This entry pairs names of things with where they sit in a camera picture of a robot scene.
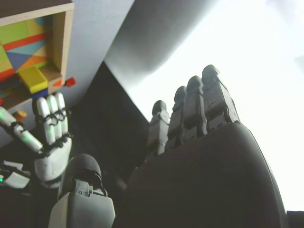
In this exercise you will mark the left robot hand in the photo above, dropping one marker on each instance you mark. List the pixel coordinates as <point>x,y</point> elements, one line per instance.
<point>202,178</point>

